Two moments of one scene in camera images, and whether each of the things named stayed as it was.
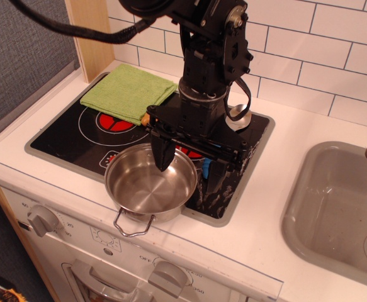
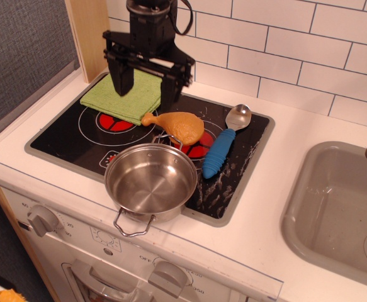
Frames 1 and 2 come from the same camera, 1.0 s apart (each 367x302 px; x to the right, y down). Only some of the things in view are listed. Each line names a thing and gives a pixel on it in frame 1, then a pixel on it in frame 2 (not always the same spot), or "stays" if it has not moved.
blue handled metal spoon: x=236 y=124 stays
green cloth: x=128 y=93 stays
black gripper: x=201 y=123 -> x=151 y=45
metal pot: x=137 y=185 stays
